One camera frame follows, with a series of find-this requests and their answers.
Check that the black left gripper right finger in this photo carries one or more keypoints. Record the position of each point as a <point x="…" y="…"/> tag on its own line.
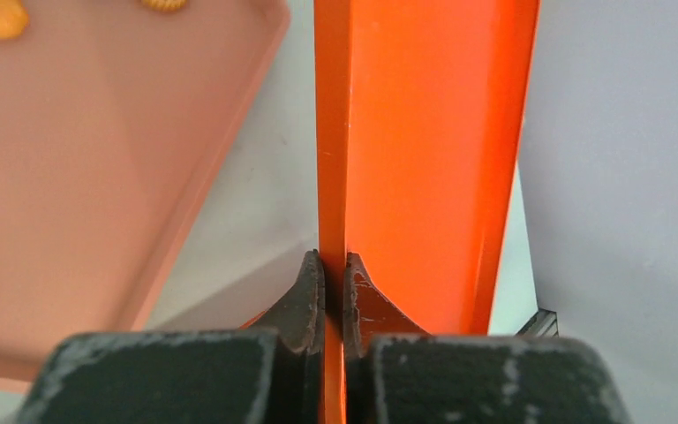
<point x="385" y="369"/>

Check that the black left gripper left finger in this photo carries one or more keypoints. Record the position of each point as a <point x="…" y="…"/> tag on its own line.
<point x="297" y="320"/>

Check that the orange tin lid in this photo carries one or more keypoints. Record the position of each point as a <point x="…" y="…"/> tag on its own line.
<point x="419" y="113"/>

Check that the round orange cookie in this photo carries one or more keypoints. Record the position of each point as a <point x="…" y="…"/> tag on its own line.
<point x="164" y="5"/>

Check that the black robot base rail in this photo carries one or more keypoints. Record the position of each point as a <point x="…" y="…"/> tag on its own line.
<point x="542" y="324"/>

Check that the pink cookie tray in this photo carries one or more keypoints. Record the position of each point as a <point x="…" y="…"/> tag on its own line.
<point x="114" y="122"/>

